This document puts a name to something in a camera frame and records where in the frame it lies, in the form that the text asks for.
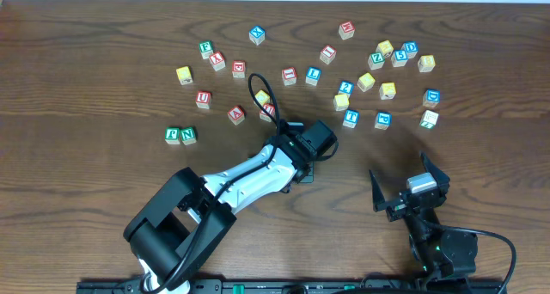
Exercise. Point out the blue 5 block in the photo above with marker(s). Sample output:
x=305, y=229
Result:
x=399, y=58

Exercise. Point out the red I block upper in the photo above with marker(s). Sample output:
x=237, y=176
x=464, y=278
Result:
x=328, y=54

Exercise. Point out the yellow 8 block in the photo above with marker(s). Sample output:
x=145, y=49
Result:
x=426, y=63

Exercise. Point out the red A block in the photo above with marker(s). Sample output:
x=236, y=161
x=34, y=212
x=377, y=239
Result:
x=236, y=115

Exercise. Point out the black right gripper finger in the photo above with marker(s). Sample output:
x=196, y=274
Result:
x=439, y=176
x=379, y=202

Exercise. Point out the yellow monkey block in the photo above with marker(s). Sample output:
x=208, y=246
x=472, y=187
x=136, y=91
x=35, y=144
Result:
x=385, y=48

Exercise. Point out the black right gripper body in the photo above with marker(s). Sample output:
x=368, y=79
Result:
x=400, y=204

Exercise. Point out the red i block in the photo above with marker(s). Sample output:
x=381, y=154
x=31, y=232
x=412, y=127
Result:
x=328, y=54
x=289, y=76

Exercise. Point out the green F block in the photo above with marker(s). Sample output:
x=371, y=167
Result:
x=206, y=49

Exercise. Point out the red X block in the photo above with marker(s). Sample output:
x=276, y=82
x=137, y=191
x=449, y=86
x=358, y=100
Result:
x=217, y=61

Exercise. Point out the green J block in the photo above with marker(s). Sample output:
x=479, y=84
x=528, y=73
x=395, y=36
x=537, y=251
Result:
x=172, y=135

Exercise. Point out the blue T block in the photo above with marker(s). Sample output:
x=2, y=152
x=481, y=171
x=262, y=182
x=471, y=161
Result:
x=351, y=118

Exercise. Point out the blue L block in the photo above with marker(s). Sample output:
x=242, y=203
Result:
x=313, y=76

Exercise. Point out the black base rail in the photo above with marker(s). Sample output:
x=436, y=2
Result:
x=371, y=285

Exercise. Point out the blue X block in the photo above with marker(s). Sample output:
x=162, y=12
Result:
x=257, y=35

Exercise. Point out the blue 2 block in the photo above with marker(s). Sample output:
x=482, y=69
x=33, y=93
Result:
x=346, y=88

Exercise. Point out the yellow K block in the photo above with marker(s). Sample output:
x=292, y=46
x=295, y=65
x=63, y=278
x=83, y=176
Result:
x=387, y=91

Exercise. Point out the yellow block far left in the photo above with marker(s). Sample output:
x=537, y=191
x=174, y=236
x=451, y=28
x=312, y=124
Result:
x=184, y=75

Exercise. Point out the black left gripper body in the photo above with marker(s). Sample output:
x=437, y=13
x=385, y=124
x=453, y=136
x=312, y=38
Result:
x=305, y=176

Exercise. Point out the green 7 block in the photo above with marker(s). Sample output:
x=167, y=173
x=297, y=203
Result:
x=429, y=119

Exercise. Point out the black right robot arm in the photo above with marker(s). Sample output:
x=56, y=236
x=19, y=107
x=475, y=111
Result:
x=444, y=254

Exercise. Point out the red E block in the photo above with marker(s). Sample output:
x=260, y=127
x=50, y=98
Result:
x=239, y=69

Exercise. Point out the green Z block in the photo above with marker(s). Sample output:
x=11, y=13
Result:
x=376, y=61

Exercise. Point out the blue D block upper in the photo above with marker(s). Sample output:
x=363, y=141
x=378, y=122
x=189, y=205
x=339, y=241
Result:
x=410, y=48

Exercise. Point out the red U block left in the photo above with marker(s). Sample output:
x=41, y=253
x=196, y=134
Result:
x=203, y=99

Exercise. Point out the red H block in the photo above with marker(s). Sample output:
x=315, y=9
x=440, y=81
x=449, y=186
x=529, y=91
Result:
x=346, y=30

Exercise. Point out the blue P block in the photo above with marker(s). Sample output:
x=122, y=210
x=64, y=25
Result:
x=383, y=120

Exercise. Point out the blue D block lower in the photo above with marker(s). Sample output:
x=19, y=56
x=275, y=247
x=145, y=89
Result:
x=431, y=98

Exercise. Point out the blue d block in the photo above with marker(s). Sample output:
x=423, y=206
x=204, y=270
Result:
x=431, y=98
x=410, y=48

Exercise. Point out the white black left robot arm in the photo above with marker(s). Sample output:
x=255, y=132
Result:
x=182, y=224

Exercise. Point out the yellow O block centre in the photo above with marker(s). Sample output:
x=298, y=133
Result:
x=261, y=98

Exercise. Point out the red I block lower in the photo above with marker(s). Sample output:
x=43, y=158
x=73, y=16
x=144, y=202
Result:
x=289, y=76

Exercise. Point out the yellow S block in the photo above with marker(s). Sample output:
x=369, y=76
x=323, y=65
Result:
x=340, y=102

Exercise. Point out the yellow block centre right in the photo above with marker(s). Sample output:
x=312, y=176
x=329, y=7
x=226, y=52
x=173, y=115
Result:
x=366, y=82

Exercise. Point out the red u block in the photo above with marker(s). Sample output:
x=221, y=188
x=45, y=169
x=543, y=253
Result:
x=203, y=99
x=267, y=112

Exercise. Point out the red U block right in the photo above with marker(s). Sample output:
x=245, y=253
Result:
x=267, y=112

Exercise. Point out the green N block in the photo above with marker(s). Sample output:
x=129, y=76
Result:
x=188, y=135

